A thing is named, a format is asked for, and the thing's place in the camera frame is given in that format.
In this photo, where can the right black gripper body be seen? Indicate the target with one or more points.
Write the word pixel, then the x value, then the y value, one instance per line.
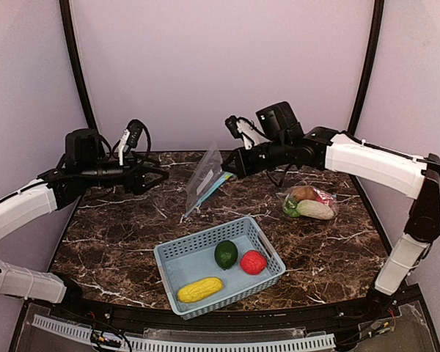
pixel 243 163

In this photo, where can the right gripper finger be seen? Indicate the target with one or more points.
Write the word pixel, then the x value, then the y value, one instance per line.
pixel 233 172
pixel 232 161

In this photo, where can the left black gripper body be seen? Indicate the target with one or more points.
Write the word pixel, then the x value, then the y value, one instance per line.
pixel 136 179

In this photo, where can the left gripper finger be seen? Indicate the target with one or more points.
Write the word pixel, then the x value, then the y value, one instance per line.
pixel 154 172
pixel 145 184

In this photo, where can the clear zip bag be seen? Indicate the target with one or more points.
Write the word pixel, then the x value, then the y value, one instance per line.
pixel 206 178
pixel 282 196

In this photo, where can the brown potato toy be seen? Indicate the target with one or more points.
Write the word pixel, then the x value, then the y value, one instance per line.
pixel 300 193

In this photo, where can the green cucumber toy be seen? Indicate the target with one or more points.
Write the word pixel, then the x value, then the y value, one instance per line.
pixel 290 208

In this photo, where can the clear zip top bag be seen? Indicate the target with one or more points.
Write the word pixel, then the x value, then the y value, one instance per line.
pixel 282 196

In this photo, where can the white bitter gourd toy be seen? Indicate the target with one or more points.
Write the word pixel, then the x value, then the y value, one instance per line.
pixel 315 210

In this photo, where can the red apple toy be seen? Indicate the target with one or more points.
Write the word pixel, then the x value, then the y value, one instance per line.
pixel 325 198

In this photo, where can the light blue plastic basket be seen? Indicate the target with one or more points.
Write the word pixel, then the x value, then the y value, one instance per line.
pixel 191 258

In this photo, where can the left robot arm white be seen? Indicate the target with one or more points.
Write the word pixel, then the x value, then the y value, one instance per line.
pixel 89 161

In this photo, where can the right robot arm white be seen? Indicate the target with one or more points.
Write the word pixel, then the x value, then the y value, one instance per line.
pixel 280 141

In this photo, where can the green round fruit toy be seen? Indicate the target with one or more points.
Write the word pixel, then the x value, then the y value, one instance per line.
pixel 226 254

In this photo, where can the red raspberry toy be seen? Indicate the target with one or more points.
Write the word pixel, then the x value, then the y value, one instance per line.
pixel 253 263

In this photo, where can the yellow corn toy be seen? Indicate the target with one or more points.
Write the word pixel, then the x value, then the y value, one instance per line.
pixel 199 290

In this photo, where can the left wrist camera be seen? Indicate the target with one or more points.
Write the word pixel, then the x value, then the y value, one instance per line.
pixel 130 139

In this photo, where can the grey slotted cable duct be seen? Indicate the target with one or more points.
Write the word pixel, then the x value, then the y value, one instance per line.
pixel 167 341

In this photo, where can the left black frame post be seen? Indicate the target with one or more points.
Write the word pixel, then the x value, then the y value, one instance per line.
pixel 75 63

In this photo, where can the black frame post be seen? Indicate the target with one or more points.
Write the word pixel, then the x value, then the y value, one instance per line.
pixel 75 63
pixel 367 67

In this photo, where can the right black frame post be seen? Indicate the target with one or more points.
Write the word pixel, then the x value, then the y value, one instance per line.
pixel 367 67

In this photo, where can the black aluminium frame rail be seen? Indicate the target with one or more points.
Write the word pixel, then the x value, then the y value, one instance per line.
pixel 340 316

